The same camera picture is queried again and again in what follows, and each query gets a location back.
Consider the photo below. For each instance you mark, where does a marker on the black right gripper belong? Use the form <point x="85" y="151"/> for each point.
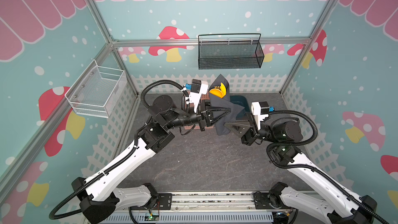
<point x="249" y="132"/>

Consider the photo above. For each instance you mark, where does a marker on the white wire wall basket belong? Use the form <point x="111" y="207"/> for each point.
<point x="97" y="91"/>

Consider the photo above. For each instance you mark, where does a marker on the pink perforated plastic basket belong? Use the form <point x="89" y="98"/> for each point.
<point x="205" y="100"/>

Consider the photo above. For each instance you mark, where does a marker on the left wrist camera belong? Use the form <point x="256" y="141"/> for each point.
<point x="196" y="89"/>

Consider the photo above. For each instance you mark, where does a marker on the orange plastic spoon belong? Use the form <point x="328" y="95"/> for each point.
<point x="217" y="92"/>

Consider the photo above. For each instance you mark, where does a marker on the black wire wall basket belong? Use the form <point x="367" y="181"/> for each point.
<point x="230" y="51"/>

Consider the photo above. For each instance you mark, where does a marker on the teal plastic tub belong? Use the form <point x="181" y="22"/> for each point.
<point x="241" y="101"/>

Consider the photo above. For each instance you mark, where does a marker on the orange plastic fork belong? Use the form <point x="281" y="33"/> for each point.
<point x="222" y="88"/>

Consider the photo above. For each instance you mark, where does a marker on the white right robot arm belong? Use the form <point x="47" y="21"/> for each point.
<point x="337" y="205"/>

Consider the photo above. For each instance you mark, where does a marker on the black paper napkin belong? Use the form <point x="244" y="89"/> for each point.
<point x="224" y="103"/>

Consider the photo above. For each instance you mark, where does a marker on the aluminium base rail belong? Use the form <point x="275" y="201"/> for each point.
<point x="225" y="207"/>

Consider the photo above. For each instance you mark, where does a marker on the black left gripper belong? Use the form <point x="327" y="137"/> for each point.
<point x="204" y="114"/>

